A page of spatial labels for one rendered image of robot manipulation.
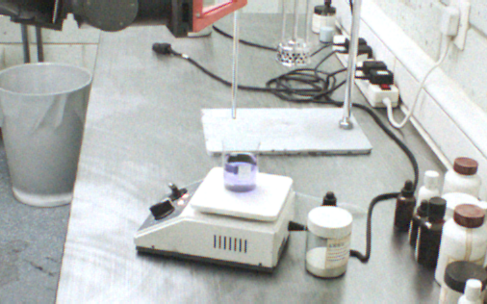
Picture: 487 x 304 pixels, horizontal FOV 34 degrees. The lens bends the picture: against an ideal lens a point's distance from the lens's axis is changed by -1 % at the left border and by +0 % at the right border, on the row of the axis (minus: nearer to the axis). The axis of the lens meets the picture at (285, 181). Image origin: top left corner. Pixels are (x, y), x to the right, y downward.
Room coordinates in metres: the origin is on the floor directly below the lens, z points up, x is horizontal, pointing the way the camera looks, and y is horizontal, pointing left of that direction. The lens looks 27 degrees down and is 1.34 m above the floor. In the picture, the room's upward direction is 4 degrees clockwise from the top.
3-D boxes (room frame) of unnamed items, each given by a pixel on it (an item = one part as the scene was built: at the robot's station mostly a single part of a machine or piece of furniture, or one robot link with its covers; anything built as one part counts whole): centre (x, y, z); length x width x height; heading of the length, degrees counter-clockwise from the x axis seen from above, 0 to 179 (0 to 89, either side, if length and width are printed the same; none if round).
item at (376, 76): (1.59, -0.18, 0.80); 0.07 x 0.04 x 0.02; 101
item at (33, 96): (2.49, 0.83, 0.22); 0.33 x 0.33 x 0.41
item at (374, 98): (1.74, -0.16, 0.77); 0.40 x 0.06 x 0.04; 11
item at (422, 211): (1.00, -0.20, 0.79); 0.03 x 0.03 x 0.07
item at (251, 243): (0.97, 0.08, 0.79); 0.22 x 0.13 x 0.08; 80
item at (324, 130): (1.38, 0.01, 0.76); 0.30 x 0.20 x 0.01; 101
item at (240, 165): (0.97, 0.06, 0.87); 0.06 x 0.05 x 0.08; 46
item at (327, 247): (0.92, -0.06, 0.79); 0.06 x 0.06 x 0.08
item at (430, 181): (1.07, -0.22, 0.79); 0.03 x 0.03 x 0.08
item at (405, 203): (1.05, -0.18, 0.79); 0.03 x 0.03 x 0.08
